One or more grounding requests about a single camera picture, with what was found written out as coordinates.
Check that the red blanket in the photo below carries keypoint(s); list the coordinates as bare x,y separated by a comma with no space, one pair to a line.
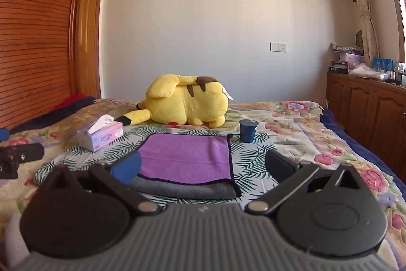
74,99

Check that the wooden slatted wardrobe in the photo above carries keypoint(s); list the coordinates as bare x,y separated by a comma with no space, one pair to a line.
35,36

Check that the small bottles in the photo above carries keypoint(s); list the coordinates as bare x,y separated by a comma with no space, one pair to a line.
398,74

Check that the wooden door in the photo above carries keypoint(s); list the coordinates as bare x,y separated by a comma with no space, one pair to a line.
90,36

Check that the grey towel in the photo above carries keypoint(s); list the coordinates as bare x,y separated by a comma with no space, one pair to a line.
190,191

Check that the wooden window frame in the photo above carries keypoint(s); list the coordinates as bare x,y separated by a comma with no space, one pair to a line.
396,4

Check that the patterned curtain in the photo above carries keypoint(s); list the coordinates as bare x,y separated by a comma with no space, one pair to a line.
364,4

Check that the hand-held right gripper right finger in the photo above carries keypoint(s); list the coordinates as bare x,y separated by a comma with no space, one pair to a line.
279,164

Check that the yellow plush toy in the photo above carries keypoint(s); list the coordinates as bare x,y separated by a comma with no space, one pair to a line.
187,106

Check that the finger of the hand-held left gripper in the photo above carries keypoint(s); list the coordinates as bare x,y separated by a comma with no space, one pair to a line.
22,155

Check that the dark blue cup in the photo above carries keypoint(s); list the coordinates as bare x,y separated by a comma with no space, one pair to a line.
247,131

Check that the tissue box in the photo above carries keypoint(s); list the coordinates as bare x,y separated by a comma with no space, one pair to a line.
104,136

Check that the leaf print cloth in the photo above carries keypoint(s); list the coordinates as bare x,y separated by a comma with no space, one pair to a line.
250,160

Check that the purple towel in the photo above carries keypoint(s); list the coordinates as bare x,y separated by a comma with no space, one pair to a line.
190,156

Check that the stack of boxes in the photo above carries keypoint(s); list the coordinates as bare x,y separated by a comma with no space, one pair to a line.
347,60

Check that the white plastic bag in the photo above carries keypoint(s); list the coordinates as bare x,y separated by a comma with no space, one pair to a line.
368,71

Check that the wooden cabinet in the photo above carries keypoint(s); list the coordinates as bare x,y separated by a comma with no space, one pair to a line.
364,106

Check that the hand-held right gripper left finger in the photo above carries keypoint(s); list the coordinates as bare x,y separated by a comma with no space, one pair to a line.
127,167

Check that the white wall socket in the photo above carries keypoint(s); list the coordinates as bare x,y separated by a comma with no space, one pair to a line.
278,47

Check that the blue boxes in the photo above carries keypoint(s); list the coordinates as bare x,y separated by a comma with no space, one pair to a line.
382,64

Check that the dark blue bed sheet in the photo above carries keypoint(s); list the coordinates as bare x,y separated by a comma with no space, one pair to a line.
364,144

